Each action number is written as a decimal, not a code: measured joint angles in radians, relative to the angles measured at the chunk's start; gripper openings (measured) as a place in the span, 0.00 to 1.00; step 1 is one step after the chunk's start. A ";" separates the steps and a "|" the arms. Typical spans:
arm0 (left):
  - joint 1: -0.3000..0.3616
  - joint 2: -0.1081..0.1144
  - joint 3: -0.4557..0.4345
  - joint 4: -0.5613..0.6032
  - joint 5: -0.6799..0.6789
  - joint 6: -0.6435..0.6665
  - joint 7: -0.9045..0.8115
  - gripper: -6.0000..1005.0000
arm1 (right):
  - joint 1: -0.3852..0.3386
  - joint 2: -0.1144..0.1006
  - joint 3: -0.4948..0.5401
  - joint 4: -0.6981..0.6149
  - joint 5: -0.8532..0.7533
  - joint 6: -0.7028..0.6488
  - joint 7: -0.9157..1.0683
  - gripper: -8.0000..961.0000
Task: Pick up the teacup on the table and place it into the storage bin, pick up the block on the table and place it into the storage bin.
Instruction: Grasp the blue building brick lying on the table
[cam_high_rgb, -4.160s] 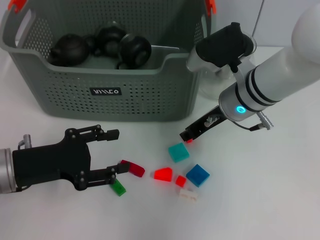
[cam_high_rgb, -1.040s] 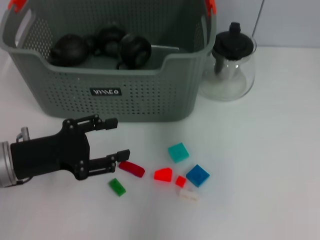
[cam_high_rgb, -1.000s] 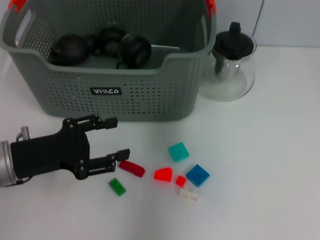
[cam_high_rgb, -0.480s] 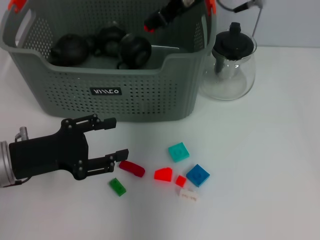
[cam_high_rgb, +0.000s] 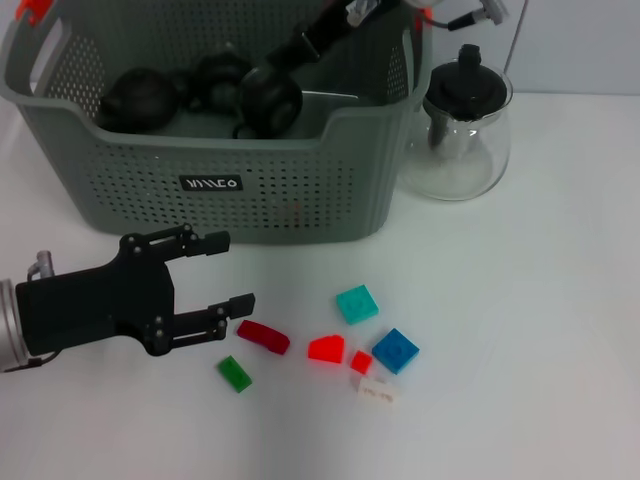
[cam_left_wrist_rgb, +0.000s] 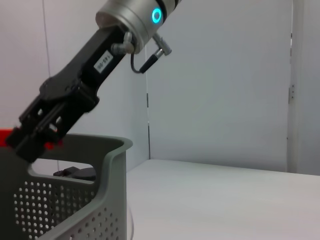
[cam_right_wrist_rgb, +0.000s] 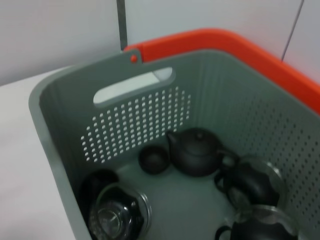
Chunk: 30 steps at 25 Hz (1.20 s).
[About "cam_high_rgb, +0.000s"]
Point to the bright red slope brick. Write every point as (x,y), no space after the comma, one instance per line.
(327,349)

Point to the blue square plate brick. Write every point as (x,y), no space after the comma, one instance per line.
(396,350)

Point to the teal square plate brick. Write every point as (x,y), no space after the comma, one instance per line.
(356,305)

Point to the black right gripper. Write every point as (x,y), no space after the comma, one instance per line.
(330,22)

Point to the grey-green perforated storage bin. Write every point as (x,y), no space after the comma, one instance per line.
(250,210)

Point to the glass teacup with black sleeve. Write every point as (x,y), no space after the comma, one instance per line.
(270,102)
(220,80)

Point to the glass teapot with black lid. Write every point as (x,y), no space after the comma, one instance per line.
(465,90)

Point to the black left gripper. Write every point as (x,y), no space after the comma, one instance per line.
(90,305)

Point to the dark clay teapot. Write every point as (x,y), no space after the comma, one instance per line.
(145,97)

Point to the long white brick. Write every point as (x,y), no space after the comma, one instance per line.
(379,391)

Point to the dark red curved brick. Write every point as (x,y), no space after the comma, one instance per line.
(262,337)

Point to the green two-stud brick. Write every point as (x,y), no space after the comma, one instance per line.
(235,374)

